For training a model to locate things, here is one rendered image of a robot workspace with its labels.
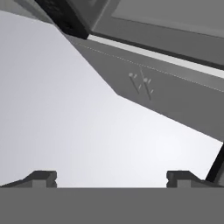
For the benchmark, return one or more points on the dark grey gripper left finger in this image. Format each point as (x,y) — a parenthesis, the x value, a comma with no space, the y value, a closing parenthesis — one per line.
(43,178)

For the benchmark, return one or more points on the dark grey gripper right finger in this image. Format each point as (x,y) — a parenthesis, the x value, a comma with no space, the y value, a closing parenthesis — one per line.
(179,178)

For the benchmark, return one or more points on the grey cupboard door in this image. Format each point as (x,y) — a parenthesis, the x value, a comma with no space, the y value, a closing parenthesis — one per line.
(186,102)
(110,67)

